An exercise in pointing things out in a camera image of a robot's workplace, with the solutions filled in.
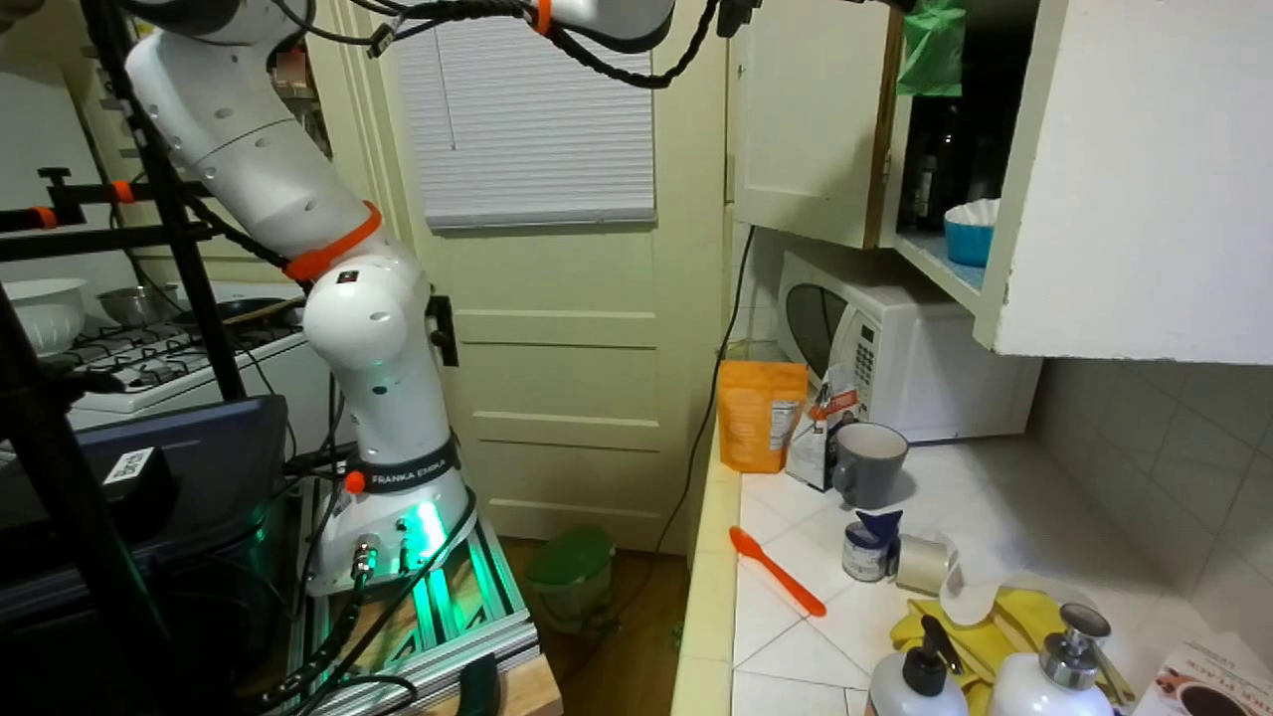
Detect white cabinet door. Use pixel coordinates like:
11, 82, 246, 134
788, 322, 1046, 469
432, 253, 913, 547
727, 0, 893, 253
970, 0, 1273, 371

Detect white microwave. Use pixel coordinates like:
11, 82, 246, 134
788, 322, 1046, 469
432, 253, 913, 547
773, 246, 1046, 450

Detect white box red print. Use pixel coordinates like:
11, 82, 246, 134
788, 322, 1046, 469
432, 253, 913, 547
1128, 636, 1273, 716

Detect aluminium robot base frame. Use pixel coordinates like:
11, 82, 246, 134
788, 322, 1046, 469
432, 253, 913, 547
281, 514, 570, 716

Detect black power cable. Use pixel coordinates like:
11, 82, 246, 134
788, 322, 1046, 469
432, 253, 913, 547
649, 222, 759, 562

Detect green bag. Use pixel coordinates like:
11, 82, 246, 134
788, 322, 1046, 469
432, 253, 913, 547
893, 0, 970, 100

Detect black metal stand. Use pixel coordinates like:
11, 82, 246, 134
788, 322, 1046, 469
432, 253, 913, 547
0, 0, 253, 716

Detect soap bottle black pump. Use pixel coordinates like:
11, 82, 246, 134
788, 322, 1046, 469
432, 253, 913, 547
868, 614, 970, 716

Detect green trash bin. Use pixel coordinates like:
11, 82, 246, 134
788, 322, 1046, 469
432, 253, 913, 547
519, 525, 620, 631

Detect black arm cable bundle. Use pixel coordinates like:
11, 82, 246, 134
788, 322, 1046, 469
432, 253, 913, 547
295, 0, 727, 94

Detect grey mug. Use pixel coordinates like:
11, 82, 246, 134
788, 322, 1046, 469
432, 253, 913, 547
827, 419, 913, 514

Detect white wall cabinet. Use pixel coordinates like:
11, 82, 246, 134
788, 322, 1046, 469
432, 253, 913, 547
872, 0, 1066, 322

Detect cream door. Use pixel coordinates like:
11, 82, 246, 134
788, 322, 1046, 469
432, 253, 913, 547
372, 0, 737, 551

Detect white window blind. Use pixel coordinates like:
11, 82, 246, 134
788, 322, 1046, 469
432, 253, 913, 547
393, 10, 661, 237

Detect white gas stove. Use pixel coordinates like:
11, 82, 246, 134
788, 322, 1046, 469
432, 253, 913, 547
51, 294, 332, 432

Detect dark blue case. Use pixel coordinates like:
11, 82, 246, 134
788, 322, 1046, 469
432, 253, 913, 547
0, 393, 295, 629

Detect white printed carton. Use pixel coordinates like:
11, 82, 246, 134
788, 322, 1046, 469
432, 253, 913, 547
784, 383, 868, 492

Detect white soap pump bottle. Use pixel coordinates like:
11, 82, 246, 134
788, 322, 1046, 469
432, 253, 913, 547
987, 602, 1116, 716

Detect orange spatula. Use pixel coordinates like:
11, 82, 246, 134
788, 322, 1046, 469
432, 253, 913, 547
727, 519, 832, 619

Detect yellow rubber gloves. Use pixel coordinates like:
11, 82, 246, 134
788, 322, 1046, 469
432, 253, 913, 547
885, 586, 1136, 716

